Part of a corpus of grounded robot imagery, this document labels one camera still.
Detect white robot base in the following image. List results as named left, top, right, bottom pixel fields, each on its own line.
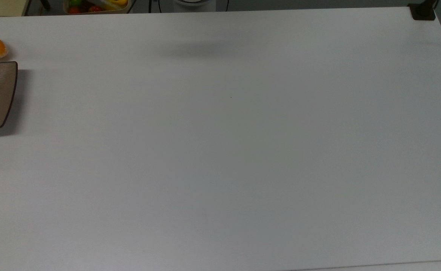
left=172, top=0, right=217, bottom=8

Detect basket of toy fruit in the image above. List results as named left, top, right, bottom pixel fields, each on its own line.
left=63, top=0, right=131, bottom=15

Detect light wooden side table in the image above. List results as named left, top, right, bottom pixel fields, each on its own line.
left=0, top=0, right=31, bottom=17

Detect black table clamp mount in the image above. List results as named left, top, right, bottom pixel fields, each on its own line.
left=408, top=0, right=437, bottom=21

